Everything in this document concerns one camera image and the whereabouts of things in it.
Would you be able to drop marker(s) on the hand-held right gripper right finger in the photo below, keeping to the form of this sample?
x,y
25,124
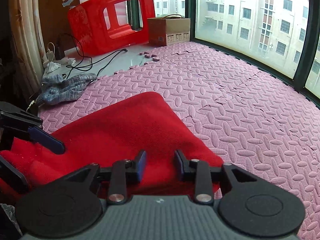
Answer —
x,y
180,167

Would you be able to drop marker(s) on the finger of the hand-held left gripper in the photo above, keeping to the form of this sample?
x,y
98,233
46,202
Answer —
x,y
47,140
12,172

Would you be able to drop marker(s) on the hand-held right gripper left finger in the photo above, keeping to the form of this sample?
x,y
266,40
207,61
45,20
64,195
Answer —
x,y
141,166

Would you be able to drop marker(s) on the red sweater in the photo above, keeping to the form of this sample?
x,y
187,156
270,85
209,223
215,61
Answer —
x,y
112,130

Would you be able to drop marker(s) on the dark patterned cloth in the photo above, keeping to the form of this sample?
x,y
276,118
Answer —
x,y
8,220

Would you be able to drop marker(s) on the blue grey knit garment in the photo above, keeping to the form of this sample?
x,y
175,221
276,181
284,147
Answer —
x,y
67,87

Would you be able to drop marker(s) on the crumpled white tissue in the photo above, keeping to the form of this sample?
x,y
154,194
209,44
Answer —
x,y
52,67

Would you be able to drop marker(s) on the pink foam mat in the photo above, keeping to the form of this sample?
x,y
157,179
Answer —
x,y
225,105

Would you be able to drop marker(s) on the white charger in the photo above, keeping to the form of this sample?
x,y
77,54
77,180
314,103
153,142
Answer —
x,y
50,52

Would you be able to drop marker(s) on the beige floral curtain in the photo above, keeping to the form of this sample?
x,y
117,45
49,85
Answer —
x,y
23,30

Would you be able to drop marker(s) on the loose foam mat pieces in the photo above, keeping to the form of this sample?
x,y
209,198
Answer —
x,y
150,55

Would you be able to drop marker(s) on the wooden panel with stickers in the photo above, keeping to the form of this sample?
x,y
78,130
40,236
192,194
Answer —
x,y
55,17

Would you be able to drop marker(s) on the red plastic stool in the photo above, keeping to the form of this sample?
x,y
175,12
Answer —
x,y
90,22

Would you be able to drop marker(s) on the brown cardboard box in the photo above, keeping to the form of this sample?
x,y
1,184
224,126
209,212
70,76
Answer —
x,y
160,32

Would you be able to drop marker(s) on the apartment building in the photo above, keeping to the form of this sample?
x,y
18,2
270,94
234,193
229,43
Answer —
x,y
250,17

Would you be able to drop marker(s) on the dark green window frame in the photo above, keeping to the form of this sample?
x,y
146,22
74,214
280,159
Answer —
x,y
190,10

